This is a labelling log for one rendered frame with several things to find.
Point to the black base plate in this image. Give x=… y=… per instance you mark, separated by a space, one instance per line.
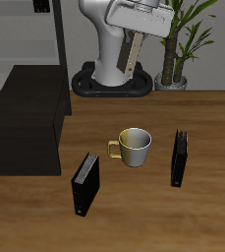
x=84 y=89

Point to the black book with white pages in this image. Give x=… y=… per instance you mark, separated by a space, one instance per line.
x=89 y=188

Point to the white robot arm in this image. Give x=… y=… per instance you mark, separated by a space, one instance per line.
x=109 y=55

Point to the green pot plant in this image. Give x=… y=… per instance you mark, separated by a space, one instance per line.
x=169 y=55

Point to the thin black book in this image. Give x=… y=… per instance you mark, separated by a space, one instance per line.
x=179 y=160

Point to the white and yellow mug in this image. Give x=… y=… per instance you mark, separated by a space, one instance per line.
x=135 y=152

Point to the grey wall shelf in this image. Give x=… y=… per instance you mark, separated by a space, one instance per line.
x=22 y=32

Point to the dark brown desk caddy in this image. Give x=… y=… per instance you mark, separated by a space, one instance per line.
x=25 y=124

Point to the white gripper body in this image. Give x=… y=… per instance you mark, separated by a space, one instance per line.
x=140 y=18

